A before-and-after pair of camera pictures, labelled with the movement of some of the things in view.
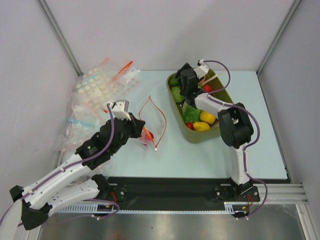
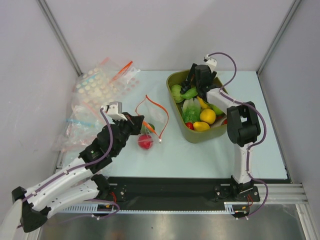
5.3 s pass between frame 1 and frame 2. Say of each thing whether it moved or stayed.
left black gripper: stayed
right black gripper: moved
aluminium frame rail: stayed
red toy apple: moved
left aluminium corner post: stayed
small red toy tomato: stayed
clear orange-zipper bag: moved
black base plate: stayed
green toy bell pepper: stayed
